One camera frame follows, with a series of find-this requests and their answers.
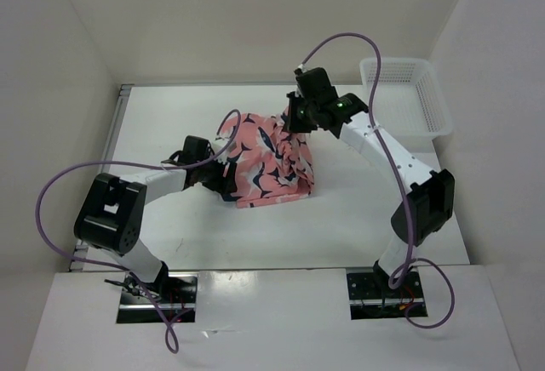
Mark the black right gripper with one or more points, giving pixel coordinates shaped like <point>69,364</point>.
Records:
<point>294,125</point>

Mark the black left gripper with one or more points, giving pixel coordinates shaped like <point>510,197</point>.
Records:
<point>219,186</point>

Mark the pink shark print shorts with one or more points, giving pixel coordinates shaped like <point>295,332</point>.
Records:
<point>273,166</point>

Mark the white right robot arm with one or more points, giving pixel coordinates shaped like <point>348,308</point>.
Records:
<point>426,194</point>

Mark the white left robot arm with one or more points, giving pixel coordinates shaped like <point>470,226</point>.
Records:
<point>112,212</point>

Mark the white plastic basket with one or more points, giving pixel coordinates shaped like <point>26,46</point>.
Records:
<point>408,102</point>

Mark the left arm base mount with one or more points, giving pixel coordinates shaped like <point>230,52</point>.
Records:
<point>178,305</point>

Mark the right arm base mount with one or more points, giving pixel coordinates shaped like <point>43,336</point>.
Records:
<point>370,297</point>

